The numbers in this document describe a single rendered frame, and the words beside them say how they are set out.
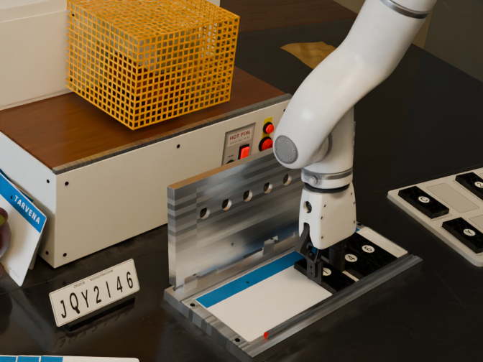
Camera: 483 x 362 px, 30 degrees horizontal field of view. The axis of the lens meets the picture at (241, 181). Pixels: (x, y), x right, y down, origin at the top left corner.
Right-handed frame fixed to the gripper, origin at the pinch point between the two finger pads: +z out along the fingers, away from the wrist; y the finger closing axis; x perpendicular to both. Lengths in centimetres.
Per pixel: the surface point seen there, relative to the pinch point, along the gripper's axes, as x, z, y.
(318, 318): -6.4, 3.8, -9.5
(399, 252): -3.8, 2.2, 16.1
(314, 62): 67, -10, 73
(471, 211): -1.2, 4.0, 44.0
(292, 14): 97, -16, 97
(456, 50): 129, 28, 240
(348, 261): 0.0, 1.4, 6.0
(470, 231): -6.4, 3.9, 35.3
